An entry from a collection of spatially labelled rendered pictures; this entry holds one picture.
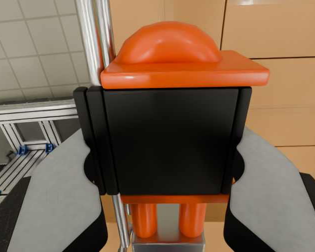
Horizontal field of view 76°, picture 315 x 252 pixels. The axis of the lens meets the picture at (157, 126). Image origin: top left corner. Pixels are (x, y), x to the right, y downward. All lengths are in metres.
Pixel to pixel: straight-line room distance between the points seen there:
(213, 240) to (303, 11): 0.76
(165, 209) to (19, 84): 1.53
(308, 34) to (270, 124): 0.36
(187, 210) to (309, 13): 0.83
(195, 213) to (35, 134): 1.41
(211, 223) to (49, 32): 1.33
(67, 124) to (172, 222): 1.23
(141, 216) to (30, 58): 1.45
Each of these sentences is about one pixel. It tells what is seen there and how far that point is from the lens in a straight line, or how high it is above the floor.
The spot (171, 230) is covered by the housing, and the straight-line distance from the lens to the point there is 0.20.
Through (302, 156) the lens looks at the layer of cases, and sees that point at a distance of 1.20.
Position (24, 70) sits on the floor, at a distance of 1.61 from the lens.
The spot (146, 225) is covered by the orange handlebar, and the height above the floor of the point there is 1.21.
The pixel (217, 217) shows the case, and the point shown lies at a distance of 0.44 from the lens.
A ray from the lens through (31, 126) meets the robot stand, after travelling 1.50.
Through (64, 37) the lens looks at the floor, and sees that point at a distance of 1.43.
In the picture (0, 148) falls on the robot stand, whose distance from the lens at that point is 1.73.
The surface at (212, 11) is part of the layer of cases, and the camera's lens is 0.79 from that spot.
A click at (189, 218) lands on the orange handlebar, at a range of 0.17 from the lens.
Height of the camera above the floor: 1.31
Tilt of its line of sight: 60 degrees down
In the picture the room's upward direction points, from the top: 180 degrees counter-clockwise
